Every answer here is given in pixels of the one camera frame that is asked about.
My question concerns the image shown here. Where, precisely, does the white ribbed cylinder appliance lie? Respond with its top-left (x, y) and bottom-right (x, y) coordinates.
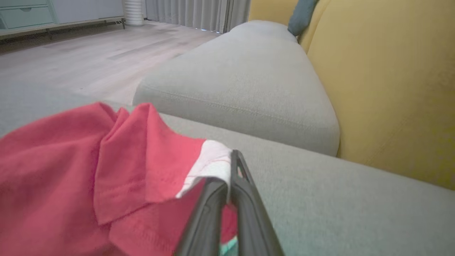
top-left (123, 0), bottom-right (144, 26)

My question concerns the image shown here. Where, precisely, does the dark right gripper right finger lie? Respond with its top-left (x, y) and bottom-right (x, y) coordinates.
top-left (229, 149), bottom-right (285, 256)

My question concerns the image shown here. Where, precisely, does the large grey sofa seat cushion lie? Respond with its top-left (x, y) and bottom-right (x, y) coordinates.
top-left (0, 82), bottom-right (455, 256)

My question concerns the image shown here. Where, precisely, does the red white numbered jersey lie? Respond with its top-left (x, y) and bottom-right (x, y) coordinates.
top-left (0, 101), bottom-right (239, 256)

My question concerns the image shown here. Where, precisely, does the blue-grey throw pillow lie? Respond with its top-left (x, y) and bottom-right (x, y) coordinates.
top-left (287, 0), bottom-right (320, 36)

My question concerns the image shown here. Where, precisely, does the grey pleated curtain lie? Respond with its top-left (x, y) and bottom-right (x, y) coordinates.
top-left (144, 0), bottom-right (251, 34)

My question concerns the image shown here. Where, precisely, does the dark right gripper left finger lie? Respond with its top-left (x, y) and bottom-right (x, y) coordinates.
top-left (174, 178), bottom-right (230, 256)

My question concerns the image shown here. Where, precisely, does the pale green low cabinet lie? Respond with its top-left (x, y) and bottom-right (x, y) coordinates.
top-left (0, 0), bottom-right (125, 40)

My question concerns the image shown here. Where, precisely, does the small grey sofa seat cushion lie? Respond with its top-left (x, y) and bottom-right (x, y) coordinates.
top-left (132, 20), bottom-right (341, 157)

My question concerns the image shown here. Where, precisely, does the yellow sofa back cushion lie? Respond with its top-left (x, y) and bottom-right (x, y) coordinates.
top-left (248, 0), bottom-right (455, 191)

